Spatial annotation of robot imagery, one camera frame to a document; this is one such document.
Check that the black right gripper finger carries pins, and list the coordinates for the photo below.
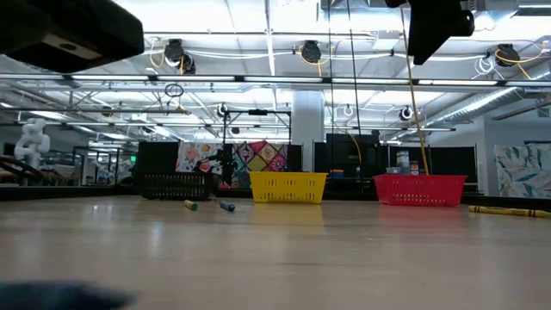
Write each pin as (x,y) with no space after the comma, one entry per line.
(422,43)

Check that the black background robot arm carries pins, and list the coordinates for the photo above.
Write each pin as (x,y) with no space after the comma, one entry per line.
(227,165)

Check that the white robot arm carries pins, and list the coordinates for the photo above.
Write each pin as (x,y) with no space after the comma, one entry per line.
(32,142)

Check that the stacked plastic containers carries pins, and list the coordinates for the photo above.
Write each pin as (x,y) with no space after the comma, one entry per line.
(403,161)

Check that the black partition panel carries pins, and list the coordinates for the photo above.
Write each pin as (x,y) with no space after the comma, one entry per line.
(157,157)
(452,161)

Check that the red plastic basket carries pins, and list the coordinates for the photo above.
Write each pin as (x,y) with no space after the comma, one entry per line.
(419,191)

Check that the leaf patterned cloth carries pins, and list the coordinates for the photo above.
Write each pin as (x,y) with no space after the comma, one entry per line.
(523,170)

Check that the floral patterned cloth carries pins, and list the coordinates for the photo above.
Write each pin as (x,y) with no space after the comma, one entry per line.
(189,157)

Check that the black plastic basket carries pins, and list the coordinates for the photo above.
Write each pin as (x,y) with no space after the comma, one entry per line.
(176,187)

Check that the yellow plastic basket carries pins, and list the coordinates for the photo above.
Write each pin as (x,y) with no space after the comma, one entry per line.
(288,189)

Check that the colourful patchwork quilt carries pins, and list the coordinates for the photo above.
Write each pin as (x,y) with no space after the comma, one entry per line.
(258,157)

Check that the black aluminium rig frame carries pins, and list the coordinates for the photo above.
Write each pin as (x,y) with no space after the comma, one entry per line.
(64,192)

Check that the black overhead camera frame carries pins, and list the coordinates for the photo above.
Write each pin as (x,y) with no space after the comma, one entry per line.
(257,112)

